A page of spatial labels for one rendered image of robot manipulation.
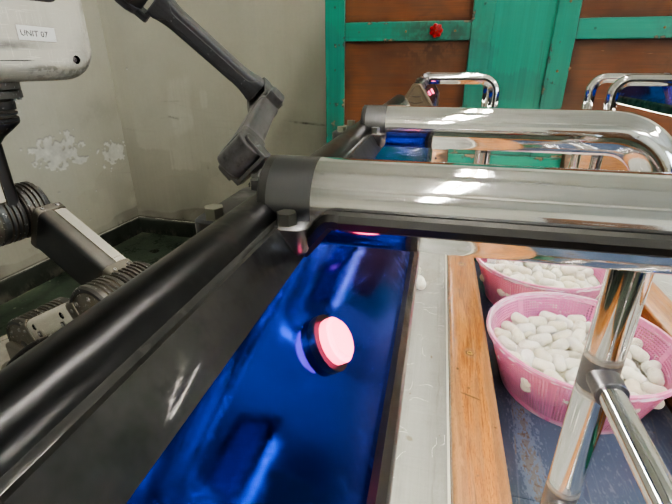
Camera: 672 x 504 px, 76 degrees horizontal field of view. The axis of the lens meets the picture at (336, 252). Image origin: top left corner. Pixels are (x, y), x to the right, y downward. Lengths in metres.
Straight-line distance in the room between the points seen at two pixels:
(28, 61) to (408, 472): 0.84
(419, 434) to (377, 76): 1.32
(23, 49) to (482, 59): 1.27
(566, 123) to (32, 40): 0.83
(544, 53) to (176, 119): 2.18
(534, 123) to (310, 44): 2.38
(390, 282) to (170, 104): 2.92
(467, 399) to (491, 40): 1.28
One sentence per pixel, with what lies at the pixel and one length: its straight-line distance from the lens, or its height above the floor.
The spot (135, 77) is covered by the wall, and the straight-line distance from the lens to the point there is 3.18.
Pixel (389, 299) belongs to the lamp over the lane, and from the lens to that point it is 0.15.
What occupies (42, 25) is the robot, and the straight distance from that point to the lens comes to 0.94.
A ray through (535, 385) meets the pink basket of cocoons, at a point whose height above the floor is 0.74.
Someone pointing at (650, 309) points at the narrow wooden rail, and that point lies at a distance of 0.90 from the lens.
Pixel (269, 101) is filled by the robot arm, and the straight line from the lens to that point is 1.15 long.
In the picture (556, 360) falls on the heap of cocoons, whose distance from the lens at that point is 0.73.
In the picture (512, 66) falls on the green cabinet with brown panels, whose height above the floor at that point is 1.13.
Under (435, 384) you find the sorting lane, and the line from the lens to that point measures 0.63.
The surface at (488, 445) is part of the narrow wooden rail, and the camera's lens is 0.53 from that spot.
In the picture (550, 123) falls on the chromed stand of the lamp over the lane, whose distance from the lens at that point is 0.25.
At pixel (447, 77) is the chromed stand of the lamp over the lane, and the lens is 1.07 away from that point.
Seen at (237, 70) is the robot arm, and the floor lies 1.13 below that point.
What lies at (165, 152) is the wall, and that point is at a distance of 3.14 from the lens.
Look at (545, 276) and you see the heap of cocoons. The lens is 0.99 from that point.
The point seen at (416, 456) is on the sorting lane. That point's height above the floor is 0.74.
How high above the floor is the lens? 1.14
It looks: 24 degrees down
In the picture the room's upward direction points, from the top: straight up
